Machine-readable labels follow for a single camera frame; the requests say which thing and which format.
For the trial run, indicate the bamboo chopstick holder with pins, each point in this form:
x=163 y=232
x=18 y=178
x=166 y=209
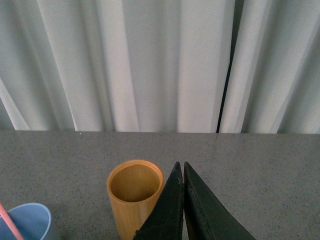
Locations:
x=134 y=188

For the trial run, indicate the pink chopstick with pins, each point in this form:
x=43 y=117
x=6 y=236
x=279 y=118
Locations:
x=7 y=219

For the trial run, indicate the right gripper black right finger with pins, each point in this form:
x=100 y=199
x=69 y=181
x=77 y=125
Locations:
x=206 y=217

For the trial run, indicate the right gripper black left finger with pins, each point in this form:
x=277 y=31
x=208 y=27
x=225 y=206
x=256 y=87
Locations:
x=166 y=219

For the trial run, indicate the white pleated curtain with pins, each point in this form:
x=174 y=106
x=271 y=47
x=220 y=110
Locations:
x=189 y=66

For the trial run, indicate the blue plastic cup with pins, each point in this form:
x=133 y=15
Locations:
x=34 y=222

